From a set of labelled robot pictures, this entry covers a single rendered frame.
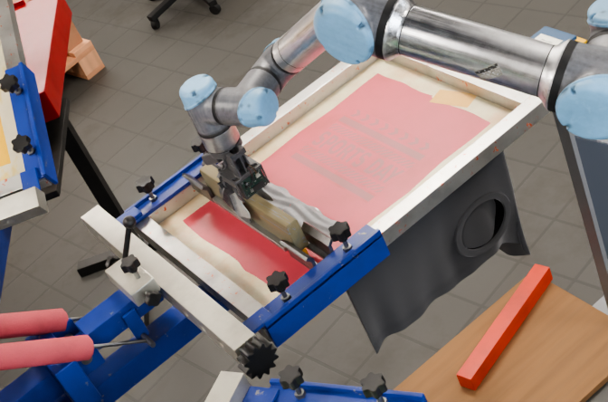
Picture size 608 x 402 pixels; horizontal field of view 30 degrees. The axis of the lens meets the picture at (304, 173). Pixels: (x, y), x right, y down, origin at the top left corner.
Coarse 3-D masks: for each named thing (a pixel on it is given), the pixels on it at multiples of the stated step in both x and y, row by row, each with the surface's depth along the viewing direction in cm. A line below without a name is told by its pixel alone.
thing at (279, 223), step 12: (204, 168) 253; (216, 168) 252; (204, 180) 255; (216, 180) 248; (216, 192) 254; (252, 204) 237; (264, 204) 235; (252, 216) 242; (264, 216) 235; (276, 216) 231; (288, 216) 229; (276, 228) 233; (288, 228) 228; (300, 228) 229; (288, 240) 231; (300, 240) 231
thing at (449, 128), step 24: (408, 120) 258; (432, 120) 255; (456, 120) 252; (480, 120) 249; (456, 144) 246; (432, 168) 242; (312, 192) 251; (336, 192) 248; (384, 192) 242; (336, 216) 241; (360, 216) 238; (264, 240) 244; (264, 264) 237; (288, 264) 235
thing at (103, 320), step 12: (108, 300) 232; (120, 300) 231; (96, 312) 231; (108, 312) 229; (120, 312) 229; (144, 312) 232; (84, 324) 229; (96, 324) 228; (108, 324) 228; (120, 324) 230; (96, 336) 228; (108, 336) 229
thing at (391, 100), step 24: (360, 96) 273; (384, 96) 269; (408, 96) 266; (336, 120) 269; (384, 120) 262; (288, 144) 268; (264, 168) 264; (288, 168) 261; (192, 216) 260; (216, 216) 256; (216, 240) 250; (240, 240) 247
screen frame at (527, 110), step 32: (352, 64) 279; (416, 64) 270; (320, 96) 277; (480, 96) 255; (512, 96) 246; (256, 128) 272; (512, 128) 238; (480, 160) 236; (192, 192) 264; (416, 192) 232; (448, 192) 233; (384, 224) 228; (192, 256) 242; (224, 288) 230
